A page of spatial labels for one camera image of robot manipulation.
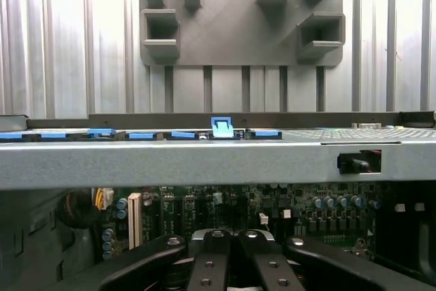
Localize green motherboard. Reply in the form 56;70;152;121
91;183;388;273

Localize white expansion slot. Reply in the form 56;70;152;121
127;192;143;250

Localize open black PC case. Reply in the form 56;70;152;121
0;110;436;291

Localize blue card slot tab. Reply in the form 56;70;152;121
170;129;198;141
87;127;117;139
210;116;235;139
128;131;158;141
0;131;25;142
40;131;69;140
253;129;283;141

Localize grey plastic parts rack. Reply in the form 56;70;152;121
138;0;358;67

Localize white connector yellow wires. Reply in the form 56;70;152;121
91;187;114;212

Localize black intrusion switch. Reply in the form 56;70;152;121
336;149;371;174

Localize black sleeved cable bundle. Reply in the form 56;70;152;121
54;190;99;236

